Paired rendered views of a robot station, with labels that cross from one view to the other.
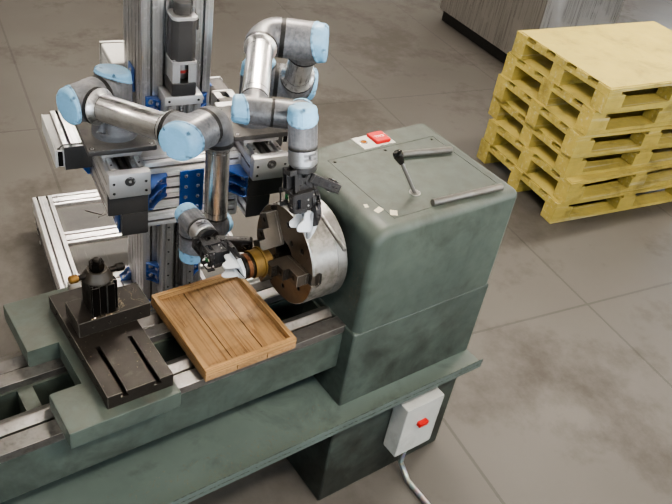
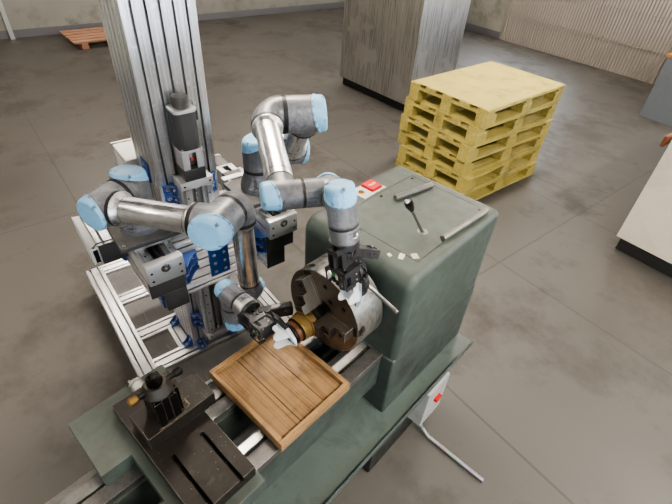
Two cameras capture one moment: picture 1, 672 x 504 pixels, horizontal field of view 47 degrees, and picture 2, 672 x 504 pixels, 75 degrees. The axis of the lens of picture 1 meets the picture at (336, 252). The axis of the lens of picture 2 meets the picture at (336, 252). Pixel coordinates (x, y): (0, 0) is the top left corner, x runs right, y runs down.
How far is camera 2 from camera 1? 93 cm
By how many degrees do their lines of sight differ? 7
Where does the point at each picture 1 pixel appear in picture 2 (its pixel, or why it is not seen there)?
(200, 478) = not seen: outside the picture
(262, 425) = (326, 450)
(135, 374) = (218, 479)
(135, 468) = not seen: outside the picture
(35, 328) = (105, 444)
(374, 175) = (383, 222)
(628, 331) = (531, 276)
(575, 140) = (467, 150)
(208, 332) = (270, 396)
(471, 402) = not seen: hidden behind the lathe
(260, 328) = (314, 379)
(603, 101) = (483, 120)
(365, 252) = (398, 297)
